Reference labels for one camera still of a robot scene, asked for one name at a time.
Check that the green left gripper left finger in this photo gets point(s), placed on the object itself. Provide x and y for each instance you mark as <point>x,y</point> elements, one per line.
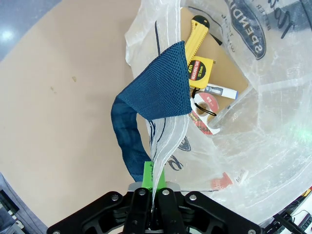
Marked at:
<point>140,209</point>

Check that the green left gripper right finger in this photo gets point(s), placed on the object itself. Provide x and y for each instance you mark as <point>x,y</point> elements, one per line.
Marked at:
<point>168,209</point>

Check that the red tartan tape dispenser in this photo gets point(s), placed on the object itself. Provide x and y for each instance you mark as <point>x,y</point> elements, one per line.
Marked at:
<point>210,100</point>

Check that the white glue pen blue cap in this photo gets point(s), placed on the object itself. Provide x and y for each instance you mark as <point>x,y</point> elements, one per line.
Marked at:
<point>219,90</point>

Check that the yellow tape measure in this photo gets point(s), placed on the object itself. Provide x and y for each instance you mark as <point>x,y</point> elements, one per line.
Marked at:
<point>198,70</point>

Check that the yellow utility knife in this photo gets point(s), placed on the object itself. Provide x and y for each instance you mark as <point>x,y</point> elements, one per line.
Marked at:
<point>198,34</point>

